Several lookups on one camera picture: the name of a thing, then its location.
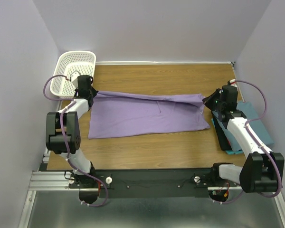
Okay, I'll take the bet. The folded teal t shirt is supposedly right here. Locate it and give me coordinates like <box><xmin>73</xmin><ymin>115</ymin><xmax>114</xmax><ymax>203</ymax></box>
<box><xmin>220</xmin><ymin>101</ymin><xmax>274</xmax><ymax>153</ymax></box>

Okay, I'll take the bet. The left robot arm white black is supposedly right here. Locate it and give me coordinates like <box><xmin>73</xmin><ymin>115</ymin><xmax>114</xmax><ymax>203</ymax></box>
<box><xmin>46</xmin><ymin>75</ymin><xmax>100</xmax><ymax>186</ymax></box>

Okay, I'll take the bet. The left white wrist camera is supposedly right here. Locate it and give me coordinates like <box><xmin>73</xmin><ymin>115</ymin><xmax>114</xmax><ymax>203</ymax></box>
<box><xmin>70</xmin><ymin>71</ymin><xmax>81</xmax><ymax>87</ymax></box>

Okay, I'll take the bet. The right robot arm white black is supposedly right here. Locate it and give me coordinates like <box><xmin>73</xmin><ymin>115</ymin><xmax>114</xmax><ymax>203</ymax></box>
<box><xmin>203</xmin><ymin>83</ymin><xmax>285</xmax><ymax>198</ymax></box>

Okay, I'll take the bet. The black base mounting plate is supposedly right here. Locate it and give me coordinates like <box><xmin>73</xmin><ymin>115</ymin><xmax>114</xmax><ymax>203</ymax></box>
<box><xmin>68</xmin><ymin>168</ymin><xmax>238</xmax><ymax>205</ymax></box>

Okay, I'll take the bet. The purple t shirt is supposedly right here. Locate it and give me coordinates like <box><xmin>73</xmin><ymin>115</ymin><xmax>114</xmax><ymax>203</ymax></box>
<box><xmin>88</xmin><ymin>91</ymin><xmax>210</xmax><ymax>139</ymax></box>

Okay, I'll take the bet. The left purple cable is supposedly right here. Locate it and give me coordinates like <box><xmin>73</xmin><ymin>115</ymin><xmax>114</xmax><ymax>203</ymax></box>
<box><xmin>43</xmin><ymin>75</ymin><xmax>109</xmax><ymax>208</ymax></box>

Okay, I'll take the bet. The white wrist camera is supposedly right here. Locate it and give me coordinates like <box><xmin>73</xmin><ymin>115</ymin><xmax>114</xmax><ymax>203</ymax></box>
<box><xmin>70</xmin><ymin>71</ymin><xmax>81</xmax><ymax>87</ymax></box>
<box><xmin>228</xmin><ymin>79</ymin><xmax>238</xmax><ymax>88</ymax></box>

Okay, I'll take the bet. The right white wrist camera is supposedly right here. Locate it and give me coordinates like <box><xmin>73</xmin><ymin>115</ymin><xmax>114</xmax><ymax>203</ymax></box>
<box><xmin>228</xmin><ymin>79</ymin><xmax>238</xmax><ymax>88</ymax></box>

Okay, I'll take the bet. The white plastic laundry basket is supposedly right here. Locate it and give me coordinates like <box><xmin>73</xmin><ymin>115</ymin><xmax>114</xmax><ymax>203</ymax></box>
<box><xmin>50</xmin><ymin>51</ymin><xmax>96</xmax><ymax>99</ymax></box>

